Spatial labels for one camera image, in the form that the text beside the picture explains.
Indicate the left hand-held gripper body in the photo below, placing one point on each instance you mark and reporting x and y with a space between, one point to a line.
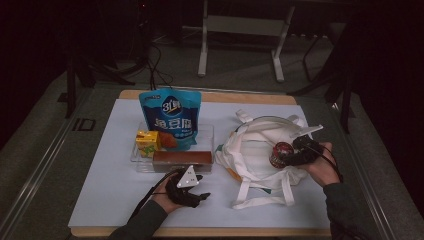
183 193

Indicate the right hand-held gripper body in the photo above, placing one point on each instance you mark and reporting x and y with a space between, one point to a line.
306 150

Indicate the red can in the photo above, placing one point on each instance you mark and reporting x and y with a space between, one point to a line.
279 156

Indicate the brown carton box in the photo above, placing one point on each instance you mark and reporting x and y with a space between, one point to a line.
182 158

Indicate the white patterned tote bag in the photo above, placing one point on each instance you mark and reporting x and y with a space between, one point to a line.
253 160

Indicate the clear plastic container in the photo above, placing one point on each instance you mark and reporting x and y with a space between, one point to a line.
203 140

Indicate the yellow drink carton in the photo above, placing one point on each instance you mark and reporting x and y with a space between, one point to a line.
147 141

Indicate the blue snack pouch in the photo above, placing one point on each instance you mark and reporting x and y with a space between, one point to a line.
171 116

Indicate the person's left hand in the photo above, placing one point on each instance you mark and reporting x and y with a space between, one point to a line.
166 201

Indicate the person's right hand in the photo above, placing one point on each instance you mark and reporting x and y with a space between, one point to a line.
325 166

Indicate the black stand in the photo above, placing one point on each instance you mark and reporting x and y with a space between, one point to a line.
346 100
70 86

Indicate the white table mat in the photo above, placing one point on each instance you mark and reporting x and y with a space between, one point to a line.
110 186

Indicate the metal floor rail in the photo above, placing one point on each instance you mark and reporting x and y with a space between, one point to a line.
36 173
366 173

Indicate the white metal stand frame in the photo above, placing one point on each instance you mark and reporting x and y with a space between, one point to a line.
243 26

